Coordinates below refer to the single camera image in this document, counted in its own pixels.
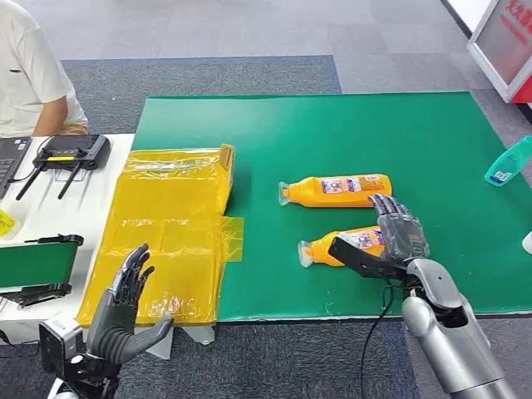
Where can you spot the green table mat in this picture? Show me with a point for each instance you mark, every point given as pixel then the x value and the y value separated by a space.
pixel 332 132

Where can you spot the yellow plastic-wrapped flat box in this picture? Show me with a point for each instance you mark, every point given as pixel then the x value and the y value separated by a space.
pixel 166 231

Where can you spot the black remote controller with antennas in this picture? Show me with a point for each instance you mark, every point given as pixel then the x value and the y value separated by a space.
pixel 72 151

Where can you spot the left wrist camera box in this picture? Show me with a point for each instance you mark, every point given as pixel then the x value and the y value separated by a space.
pixel 60 344

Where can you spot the orange bottle with clear cap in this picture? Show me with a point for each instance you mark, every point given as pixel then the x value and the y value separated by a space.
pixel 328 248
pixel 336 193

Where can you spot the small green belt conveyor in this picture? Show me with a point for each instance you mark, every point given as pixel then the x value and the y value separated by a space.
pixel 33 264

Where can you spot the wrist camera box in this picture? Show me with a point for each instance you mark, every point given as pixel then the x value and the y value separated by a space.
pixel 365 263
pixel 60 344

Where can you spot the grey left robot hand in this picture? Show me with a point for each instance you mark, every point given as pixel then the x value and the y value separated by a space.
pixel 112 325

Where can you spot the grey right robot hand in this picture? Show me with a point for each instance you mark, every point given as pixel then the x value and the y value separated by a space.
pixel 401 231

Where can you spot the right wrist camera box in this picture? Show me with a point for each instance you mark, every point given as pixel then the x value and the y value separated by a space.
pixel 365 263

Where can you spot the teal plastic bottle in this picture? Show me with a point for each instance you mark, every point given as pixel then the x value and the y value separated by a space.
pixel 507 164

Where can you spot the white table support bracket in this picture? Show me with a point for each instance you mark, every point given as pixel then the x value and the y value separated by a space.
pixel 199 333

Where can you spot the yellow label sticker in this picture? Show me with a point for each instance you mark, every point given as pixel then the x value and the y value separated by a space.
pixel 4 223

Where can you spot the white display stand red sign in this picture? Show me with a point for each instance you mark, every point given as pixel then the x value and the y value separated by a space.
pixel 502 44

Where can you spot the dark laptop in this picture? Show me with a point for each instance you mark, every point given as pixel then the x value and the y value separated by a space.
pixel 10 160

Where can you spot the white rounded object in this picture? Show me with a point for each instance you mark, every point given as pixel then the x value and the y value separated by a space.
pixel 528 243

